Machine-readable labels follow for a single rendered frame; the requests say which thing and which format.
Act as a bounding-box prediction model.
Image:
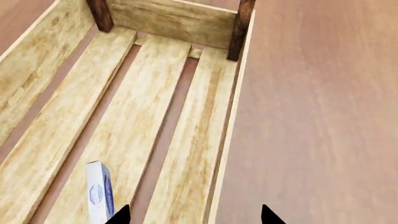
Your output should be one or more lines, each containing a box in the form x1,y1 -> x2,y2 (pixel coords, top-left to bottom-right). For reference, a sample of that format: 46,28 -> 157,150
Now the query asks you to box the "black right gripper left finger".
104,203 -> 131,224

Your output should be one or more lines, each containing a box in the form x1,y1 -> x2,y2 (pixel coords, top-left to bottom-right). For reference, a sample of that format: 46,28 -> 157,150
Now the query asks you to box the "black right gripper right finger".
261,203 -> 287,224

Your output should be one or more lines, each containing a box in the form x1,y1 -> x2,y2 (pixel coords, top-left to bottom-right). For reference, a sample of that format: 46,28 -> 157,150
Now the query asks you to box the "white cream cheese box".
86,160 -> 116,221

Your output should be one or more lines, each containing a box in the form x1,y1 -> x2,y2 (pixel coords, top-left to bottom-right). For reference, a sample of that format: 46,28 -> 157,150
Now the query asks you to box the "light wooden slatted tray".
0,0 -> 257,224

